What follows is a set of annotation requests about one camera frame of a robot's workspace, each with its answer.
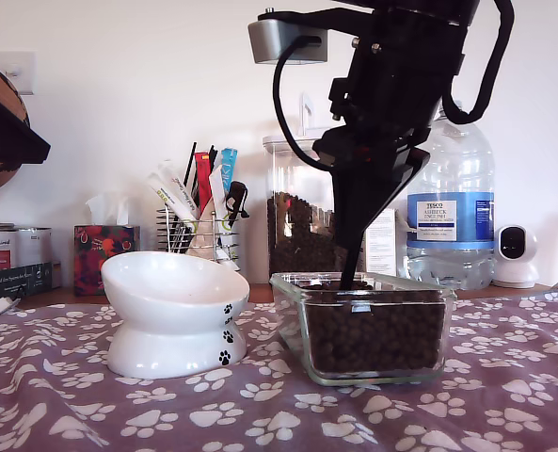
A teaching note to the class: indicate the floral red tissue box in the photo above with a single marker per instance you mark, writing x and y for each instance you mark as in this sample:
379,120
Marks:
104,254

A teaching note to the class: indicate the brown cat food kibble mass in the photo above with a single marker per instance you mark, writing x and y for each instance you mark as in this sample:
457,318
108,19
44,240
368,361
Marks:
377,334
297,249

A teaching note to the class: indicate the plain white stick sachet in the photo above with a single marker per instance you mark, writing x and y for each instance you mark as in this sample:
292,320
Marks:
217,188

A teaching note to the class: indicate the red stick sachet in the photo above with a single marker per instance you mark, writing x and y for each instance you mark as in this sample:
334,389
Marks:
203,179

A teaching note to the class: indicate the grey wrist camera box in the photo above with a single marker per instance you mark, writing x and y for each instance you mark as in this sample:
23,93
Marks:
278,42

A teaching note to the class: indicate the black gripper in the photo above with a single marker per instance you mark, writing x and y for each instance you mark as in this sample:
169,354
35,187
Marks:
401,85

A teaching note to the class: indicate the purple paw-print tablecloth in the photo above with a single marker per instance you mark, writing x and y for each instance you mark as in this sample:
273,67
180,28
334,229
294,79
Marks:
278,414

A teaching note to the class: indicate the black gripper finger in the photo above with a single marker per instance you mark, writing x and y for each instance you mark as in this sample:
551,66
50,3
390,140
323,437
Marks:
5,141

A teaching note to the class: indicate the white paper tissue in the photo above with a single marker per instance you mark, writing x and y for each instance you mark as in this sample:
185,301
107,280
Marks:
109,207

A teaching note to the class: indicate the plain silver tin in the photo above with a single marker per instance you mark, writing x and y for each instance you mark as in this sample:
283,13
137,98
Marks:
36,245

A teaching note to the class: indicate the white ceramic paw-print cat bowl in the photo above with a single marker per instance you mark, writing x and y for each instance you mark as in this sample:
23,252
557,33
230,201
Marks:
165,292

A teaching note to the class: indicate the small white round camera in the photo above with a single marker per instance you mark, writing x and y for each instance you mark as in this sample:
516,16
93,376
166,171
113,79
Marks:
516,263

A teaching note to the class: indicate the white sachet with green print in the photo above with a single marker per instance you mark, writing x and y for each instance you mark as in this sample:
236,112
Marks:
165,198

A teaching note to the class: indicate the white sachet with dark text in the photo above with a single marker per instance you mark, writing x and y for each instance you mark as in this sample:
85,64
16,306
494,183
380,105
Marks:
174,178

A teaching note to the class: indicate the large blue-label water bottle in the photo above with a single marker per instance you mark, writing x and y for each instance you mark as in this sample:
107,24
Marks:
448,221

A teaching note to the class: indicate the tall clear white-lidded storage jar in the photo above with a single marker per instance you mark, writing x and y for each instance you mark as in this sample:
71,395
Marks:
297,235

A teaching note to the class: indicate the white printed carton box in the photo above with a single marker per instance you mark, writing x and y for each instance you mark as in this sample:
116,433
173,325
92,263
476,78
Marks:
382,245

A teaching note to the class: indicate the dark green flat box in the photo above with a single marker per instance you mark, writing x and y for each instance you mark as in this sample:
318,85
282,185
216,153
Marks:
15,282

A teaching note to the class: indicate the blue stick sachet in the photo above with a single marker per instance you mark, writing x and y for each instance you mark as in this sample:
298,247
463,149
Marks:
229,165

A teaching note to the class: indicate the white wall switch plate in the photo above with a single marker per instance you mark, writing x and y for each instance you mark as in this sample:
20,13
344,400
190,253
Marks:
24,70

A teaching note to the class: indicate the rectangular clear glass container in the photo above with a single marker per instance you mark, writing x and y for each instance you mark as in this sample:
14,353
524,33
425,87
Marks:
377,334

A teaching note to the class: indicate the thin black straw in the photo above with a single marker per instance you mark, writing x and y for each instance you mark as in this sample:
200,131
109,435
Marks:
191,160

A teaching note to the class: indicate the small brown box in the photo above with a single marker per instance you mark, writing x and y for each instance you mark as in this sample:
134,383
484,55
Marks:
58,275

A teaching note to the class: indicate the black plastic measuring spoon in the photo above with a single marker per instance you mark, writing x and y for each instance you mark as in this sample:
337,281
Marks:
350,263

